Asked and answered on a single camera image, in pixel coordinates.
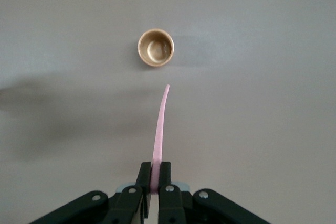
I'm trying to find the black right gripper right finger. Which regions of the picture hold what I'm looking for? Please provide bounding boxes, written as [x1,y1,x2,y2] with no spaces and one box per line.
[156,161,271,224]

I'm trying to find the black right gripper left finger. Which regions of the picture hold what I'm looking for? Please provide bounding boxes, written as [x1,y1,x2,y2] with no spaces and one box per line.
[28,161,153,224]

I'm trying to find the pink chopstick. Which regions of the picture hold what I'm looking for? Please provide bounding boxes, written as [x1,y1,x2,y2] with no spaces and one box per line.
[150,84,171,193]

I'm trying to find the orange wooden cup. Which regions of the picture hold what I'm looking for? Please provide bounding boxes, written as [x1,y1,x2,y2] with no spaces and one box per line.
[137,28,176,68]

